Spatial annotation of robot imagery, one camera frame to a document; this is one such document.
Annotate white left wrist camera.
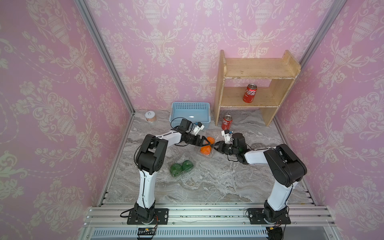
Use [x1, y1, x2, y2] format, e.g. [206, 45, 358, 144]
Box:
[192, 122, 205, 136]

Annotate green fruit left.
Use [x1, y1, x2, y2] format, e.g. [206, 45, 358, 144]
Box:
[170, 163, 183, 177]

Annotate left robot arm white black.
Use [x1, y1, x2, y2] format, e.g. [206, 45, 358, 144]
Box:
[133, 118, 211, 224]

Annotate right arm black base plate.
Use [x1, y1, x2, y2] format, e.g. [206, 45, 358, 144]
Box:
[245, 207, 291, 226]

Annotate white round tape roll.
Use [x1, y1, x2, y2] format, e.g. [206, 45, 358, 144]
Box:
[145, 111, 157, 123]

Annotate wooden two-tier shelf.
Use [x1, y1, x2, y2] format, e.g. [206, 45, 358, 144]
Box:
[213, 49, 302, 127]

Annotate orange fruit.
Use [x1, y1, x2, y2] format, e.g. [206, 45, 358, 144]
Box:
[200, 146, 212, 156]
[207, 137, 215, 145]

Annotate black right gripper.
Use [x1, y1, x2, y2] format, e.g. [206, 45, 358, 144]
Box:
[210, 141, 240, 157]

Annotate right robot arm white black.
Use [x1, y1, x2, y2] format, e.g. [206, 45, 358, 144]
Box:
[213, 133, 308, 225]

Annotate clear plastic orange clamshell container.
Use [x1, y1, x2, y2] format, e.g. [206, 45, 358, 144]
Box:
[200, 137, 215, 157]

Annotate green fruit right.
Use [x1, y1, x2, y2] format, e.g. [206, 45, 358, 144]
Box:
[182, 160, 194, 172]

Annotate aluminium rail front frame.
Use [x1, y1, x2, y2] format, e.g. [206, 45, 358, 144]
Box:
[80, 203, 342, 240]

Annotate red cola can on shelf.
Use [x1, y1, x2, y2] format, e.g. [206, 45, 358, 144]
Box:
[243, 84, 258, 103]

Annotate green fruit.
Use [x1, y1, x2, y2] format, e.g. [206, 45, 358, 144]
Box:
[182, 160, 194, 172]
[170, 163, 183, 177]

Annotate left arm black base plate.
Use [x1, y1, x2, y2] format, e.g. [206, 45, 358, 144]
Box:
[127, 207, 169, 225]

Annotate red cola can on table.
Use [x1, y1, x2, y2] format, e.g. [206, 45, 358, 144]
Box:
[222, 114, 233, 130]

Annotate clear plastic green fruit clamshell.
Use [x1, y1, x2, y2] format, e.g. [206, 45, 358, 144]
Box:
[168, 159, 196, 179]

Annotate light blue plastic basket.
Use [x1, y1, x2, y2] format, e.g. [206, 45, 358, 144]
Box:
[169, 102, 211, 128]

